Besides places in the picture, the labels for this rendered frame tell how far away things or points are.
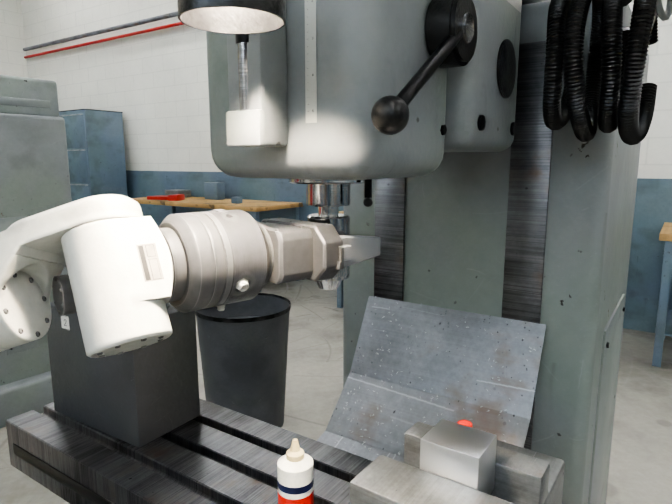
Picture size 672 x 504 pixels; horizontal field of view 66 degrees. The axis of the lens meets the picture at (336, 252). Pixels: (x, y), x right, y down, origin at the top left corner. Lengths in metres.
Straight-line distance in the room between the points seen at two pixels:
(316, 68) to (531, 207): 0.49
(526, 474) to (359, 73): 0.41
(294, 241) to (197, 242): 0.10
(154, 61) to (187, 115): 0.94
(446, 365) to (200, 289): 0.55
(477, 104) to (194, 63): 6.60
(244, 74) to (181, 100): 6.81
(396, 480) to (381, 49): 0.39
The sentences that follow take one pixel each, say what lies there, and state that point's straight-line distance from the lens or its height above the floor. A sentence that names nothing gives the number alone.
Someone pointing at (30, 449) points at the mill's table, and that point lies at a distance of 0.98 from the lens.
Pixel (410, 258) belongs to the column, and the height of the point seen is 1.16.
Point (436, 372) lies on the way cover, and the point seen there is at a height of 0.98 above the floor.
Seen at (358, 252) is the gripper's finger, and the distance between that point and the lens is 0.54.
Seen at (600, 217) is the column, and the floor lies 1.25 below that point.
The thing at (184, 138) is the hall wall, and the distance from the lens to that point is 7.23.
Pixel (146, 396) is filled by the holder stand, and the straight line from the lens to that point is 0.83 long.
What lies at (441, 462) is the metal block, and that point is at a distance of 0.56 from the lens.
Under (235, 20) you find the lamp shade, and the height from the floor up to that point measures 1.43.
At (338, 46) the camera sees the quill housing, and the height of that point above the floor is 1.42.
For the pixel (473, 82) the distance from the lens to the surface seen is 0.62.
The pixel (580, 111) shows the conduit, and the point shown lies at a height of 1.38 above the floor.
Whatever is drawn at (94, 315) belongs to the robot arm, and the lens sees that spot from 0.43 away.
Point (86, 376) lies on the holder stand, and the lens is 0.91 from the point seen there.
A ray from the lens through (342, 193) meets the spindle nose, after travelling 0.55.
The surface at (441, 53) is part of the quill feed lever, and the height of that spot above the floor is 1.42.
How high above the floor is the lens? 1.33
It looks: 10 degrees down
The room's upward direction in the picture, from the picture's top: straight up
